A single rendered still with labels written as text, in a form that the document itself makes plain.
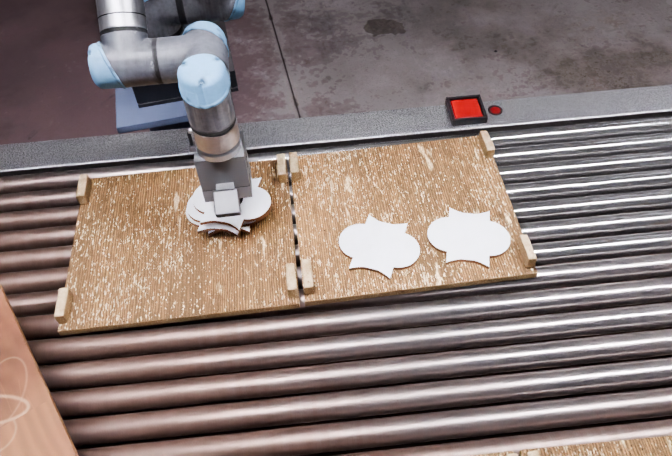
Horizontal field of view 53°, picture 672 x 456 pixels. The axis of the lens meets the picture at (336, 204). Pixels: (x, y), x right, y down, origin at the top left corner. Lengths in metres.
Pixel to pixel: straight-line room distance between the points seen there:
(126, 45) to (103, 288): 0.42
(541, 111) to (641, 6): 2.20
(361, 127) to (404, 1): 2.09
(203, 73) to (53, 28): 2.68
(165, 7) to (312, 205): 0.55
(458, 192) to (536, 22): 2.20
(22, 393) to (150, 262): 0.33
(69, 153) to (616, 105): 1.19
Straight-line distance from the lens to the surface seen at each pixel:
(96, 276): 1.28
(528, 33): 3.37
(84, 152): 1.54
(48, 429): 1.04
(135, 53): 1.14
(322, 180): 1.34
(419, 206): 1.29
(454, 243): 1.24
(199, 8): 1.53
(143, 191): 1.39
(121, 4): 1.16
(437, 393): 1.11
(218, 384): 1.13
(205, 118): 1.07
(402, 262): 1.20
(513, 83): 3.07
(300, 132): 1.47
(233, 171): 1.16
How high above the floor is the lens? 1.92
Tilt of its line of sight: 50 degrees down
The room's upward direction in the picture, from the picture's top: 3 degrees counter-clockwise
